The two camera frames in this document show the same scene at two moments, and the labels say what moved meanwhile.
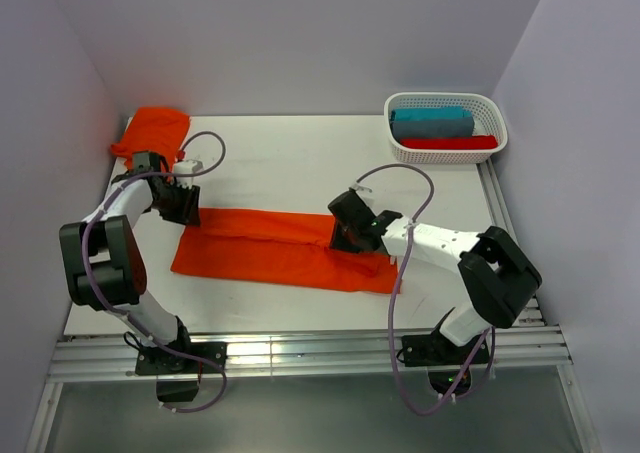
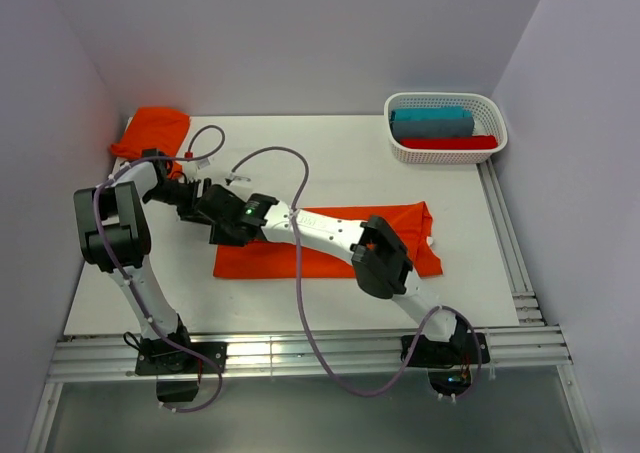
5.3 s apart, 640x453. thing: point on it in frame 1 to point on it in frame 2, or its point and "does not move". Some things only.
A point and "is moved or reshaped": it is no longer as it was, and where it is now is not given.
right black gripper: (337, 241) to (218, 235)
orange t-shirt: (279, 247) is moved or reshaped
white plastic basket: (486, 111) does not move
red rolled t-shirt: (450, 143) does not move
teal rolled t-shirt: (431, 113) does not move
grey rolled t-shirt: (433, 128) does not move
